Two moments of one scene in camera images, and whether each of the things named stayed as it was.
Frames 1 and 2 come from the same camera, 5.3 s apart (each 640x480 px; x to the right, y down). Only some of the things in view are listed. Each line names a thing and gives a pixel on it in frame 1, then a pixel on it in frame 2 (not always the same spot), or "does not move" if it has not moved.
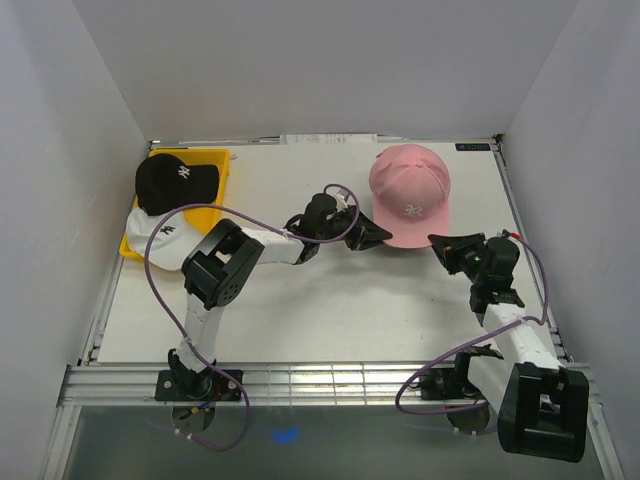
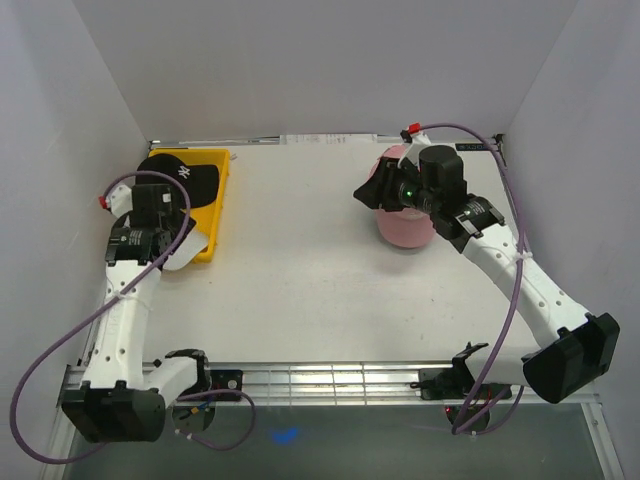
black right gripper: (449, 249) → (378, 188)
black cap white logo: (165, 182) does not move
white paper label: (328, 139) does not move
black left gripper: (371, 235) → (176, 219)
